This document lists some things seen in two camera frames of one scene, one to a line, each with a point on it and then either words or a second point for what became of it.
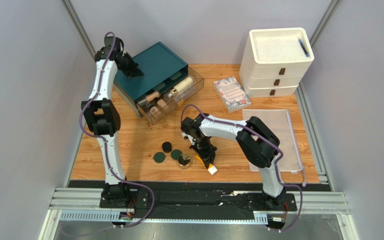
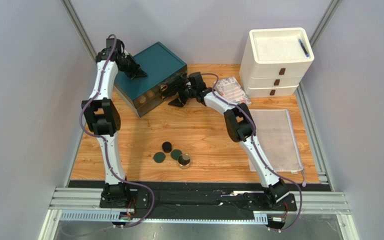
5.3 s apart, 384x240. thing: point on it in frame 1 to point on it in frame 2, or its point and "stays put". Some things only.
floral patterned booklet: (231, 93) stays put
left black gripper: (137, 72) stays put
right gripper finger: (209, 157) to (182, 97)
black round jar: (167, 147) stays put
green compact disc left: (159, 157) stays put
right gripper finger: (202, 156) to (176, 102)
